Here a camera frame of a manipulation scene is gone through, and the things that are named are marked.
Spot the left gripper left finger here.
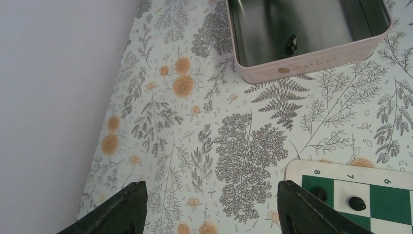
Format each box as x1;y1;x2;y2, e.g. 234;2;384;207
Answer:
60;181;148;234

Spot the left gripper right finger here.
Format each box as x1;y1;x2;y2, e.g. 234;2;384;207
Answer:
277;180;371;234

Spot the pink metal tin tray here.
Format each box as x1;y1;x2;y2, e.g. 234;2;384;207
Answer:
226;0;394;84

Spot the black chess piece in tin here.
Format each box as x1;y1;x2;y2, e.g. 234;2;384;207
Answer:
284;34;298;55

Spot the green white chessboard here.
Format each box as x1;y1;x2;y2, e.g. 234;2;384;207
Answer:
284;160;413;234

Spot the floral table mat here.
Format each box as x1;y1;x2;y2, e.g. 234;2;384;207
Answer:
77;0;413;234

